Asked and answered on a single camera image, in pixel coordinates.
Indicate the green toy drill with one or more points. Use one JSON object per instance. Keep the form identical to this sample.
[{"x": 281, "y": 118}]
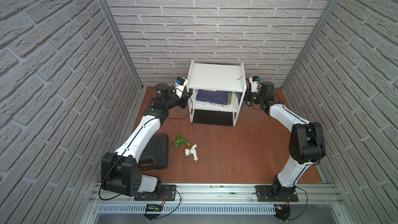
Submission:
[{"x": 179, "y": 141}]

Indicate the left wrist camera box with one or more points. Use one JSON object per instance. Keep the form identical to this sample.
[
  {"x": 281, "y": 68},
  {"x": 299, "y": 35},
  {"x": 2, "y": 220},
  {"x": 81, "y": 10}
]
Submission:
[{"x": 179, "y": 85}]

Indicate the white perforated cable duct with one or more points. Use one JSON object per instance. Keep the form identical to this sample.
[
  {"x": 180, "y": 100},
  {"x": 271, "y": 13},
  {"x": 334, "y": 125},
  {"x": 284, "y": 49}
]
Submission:
[{"x": 184, "y": 208}]

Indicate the grey and pink cloth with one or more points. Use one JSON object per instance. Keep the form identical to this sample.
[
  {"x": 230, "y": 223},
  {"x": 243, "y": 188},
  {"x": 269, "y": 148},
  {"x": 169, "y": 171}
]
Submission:
[{"x": 248, "y": 93}]

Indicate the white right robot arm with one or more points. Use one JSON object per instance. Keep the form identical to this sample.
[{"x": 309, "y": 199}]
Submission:
[{"x": 306, "y": 145}]

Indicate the white metal bookshelf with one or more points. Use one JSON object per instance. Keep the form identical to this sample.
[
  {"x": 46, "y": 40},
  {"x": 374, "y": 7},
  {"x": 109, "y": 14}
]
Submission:
[{"x": 216, "y": 77}]

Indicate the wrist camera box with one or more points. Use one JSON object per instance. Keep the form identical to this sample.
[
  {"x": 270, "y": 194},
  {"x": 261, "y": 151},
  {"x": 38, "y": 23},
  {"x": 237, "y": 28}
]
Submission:
[
  {"x": 179, "y": 85},
  {"x": 254, "y": 83}
]

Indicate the green book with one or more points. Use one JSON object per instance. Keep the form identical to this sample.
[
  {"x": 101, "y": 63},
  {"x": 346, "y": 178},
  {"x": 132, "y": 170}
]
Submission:
[{"x": 230, "y": 98}]

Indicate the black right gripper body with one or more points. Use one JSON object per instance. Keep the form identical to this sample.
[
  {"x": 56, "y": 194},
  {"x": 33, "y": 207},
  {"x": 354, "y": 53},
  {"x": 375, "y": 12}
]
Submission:
[{"x": 253, "y": 96}]

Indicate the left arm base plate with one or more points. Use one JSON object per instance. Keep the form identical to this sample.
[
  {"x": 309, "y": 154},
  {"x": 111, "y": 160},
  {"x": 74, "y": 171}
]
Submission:
[{"x": 166, "y": 192}]

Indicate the dark blue book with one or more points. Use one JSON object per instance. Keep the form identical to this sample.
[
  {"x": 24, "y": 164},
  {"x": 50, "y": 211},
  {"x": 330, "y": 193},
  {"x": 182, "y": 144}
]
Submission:
[{"x": 216, "y": 97}]

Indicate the small green circuit board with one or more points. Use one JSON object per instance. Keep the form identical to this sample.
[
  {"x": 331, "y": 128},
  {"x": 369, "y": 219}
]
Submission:
[{"x": 153, "y": 208}]

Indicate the white toy drill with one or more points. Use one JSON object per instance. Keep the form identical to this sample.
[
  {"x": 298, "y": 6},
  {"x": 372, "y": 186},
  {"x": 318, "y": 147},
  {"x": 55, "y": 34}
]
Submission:
[{"x": 192, "y": 151}]

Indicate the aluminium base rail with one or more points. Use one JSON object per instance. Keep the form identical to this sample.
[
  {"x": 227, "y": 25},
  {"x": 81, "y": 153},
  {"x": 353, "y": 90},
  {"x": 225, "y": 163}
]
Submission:
[{"x": 309, "y": 196}]

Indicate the black connector with wires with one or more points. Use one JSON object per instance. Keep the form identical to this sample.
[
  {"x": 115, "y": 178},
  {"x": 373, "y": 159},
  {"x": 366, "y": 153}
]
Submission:
[{"x": 282, "y": 212}]

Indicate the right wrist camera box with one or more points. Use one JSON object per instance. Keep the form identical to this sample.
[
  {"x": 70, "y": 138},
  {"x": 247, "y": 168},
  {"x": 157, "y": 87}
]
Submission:
[{"x": 254, "y": 83}]

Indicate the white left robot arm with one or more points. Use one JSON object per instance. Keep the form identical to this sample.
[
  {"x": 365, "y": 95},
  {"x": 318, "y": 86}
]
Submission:
[{"x": 120, "y": 172}]

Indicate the aluminium corner post left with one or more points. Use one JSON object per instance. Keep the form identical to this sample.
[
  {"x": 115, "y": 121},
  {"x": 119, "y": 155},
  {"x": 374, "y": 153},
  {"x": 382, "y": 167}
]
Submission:
[{"x": 106, "y": 10}]

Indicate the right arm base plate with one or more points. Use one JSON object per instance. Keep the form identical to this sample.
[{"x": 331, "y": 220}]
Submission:
[{"x": 270, "y": 194}]

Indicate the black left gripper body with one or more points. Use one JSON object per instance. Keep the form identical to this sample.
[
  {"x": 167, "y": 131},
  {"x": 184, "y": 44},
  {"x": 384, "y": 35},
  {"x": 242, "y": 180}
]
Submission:
[{"x": 185, "y": 98}]

